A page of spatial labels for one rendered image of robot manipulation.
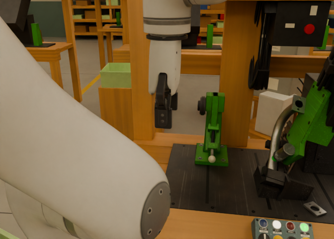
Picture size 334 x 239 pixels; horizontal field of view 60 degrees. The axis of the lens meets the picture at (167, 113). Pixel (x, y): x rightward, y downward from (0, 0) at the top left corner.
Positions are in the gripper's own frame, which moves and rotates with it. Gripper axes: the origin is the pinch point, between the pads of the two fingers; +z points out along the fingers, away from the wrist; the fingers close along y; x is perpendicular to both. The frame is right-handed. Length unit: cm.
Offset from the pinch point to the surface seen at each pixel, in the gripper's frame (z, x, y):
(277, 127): 21, 33, -43
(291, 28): -11, 35, -55
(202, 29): 64, -15, -715
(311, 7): -18, 40, -55
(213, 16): 49, 11, -970
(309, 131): 14.9, 38.0, -28.1
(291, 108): 12, 35, -38
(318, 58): 3, 53, -75
